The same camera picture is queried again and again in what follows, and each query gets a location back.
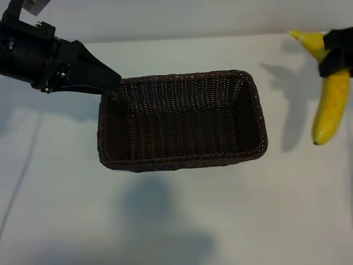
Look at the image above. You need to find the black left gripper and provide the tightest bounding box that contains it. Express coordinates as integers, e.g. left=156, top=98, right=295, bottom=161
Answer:
left=0, top=22, right=122, bottom=96

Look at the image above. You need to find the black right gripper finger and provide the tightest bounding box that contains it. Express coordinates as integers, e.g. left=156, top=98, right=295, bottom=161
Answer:
left=318, top=48, right=353, bottom=78
left=322, top=26, right=353, bottom=51

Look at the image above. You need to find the yellow banana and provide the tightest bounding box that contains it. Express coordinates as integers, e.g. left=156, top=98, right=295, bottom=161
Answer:
left=288, top=29, right=351, bottom=146

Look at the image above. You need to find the dark brown wicker basket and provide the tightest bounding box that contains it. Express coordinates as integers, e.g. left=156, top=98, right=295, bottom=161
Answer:
left=97, top=70, right=269, bottom=173

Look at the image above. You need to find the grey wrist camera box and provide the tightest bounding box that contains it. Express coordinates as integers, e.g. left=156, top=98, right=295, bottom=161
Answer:
left=23, top=0, right=44, bottom=15

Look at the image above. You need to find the black camera bracket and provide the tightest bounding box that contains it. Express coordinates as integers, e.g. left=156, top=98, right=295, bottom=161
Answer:
left=1, top=0, right=23, bottom=26

